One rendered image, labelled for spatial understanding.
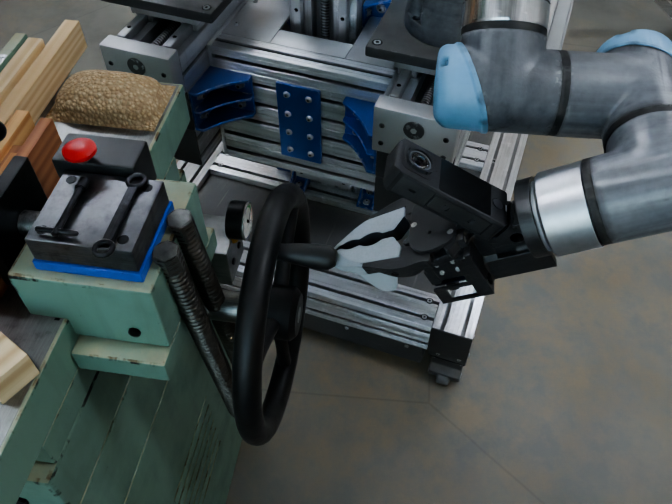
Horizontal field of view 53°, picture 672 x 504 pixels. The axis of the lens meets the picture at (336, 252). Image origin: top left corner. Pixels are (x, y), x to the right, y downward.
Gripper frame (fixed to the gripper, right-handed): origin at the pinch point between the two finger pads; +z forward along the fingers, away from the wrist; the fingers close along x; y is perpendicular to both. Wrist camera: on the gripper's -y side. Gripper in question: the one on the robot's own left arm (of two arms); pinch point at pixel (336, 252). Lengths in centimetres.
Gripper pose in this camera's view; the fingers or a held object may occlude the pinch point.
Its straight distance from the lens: 66.9
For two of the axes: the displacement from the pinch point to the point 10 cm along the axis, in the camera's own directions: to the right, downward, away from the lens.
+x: 1.5, -7.7, 6.2
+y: 5.1, 6.0, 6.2
